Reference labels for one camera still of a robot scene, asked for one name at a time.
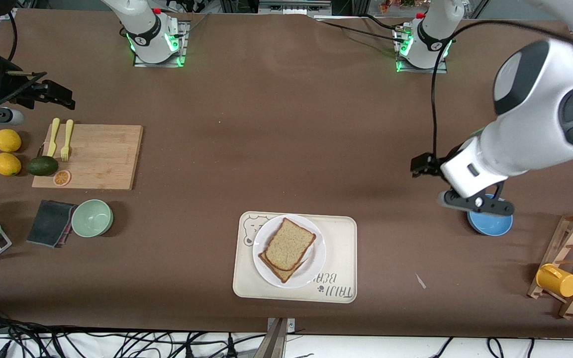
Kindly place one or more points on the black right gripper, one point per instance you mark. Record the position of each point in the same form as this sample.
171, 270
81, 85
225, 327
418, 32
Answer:
14, 90

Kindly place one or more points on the pale yellow plastic fork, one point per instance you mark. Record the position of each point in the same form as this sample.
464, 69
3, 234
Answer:
66, 144

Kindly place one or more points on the aluminium frame rail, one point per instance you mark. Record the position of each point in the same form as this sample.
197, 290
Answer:
7, 14

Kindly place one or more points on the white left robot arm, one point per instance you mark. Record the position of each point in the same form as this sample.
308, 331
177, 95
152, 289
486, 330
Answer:
530, 124

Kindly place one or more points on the cream bear print tray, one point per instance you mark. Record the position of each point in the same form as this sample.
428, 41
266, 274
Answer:
341, 238

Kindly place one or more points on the blue bowl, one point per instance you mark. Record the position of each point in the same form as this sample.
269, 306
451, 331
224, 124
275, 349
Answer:
490, 226

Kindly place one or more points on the yellow lemon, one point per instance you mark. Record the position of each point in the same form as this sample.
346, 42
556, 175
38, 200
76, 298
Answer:
6, 164
8, 140

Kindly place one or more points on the brown bread slice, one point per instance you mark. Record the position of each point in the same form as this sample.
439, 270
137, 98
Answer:
289, 243
279, 273

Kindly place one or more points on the orange fruit slice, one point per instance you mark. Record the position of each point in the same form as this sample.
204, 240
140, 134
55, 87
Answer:
61, 178

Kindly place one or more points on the wooden cutting board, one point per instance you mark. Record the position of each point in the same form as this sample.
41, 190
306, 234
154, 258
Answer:
102, 156

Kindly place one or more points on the dark green avocado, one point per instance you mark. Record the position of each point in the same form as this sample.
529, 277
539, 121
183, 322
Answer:
43, 165

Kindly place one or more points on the small white tape scrap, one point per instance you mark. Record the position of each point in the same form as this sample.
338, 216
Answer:
420, 281

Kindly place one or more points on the round white plate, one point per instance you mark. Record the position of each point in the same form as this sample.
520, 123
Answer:
316, 258

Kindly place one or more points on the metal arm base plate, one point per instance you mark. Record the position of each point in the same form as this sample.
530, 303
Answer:
440, 70
142, 63

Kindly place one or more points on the grey equipment box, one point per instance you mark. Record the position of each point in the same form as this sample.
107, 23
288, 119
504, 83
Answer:
291, 7

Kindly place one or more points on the pale yellow plastic knife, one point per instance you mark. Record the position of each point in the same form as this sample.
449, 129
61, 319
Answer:
53, 136

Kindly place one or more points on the dark grey folded cloth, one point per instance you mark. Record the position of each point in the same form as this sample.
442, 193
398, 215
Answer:
47, 223

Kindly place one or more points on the pale green bowl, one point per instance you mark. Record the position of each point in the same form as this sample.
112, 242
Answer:
92, 218

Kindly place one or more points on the yellow mug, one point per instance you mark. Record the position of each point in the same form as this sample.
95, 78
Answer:
557, 281

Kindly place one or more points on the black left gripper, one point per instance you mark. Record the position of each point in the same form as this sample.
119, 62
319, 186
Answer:
425, 164

